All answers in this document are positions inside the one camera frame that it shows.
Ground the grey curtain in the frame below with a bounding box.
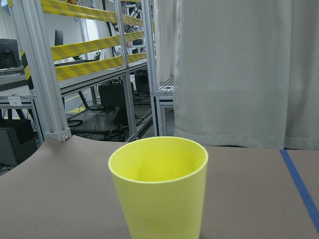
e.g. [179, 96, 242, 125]
[155, 0, 319, 150]

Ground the yellow plastic cup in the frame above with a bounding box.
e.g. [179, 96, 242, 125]
[108, 136, 208, 239]

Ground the yellow black striped barrier tape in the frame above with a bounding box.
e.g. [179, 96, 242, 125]
[39, 0, 148, 82]

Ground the aluminium frame rack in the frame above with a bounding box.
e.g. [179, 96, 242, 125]
[0, 0, 175, 144]

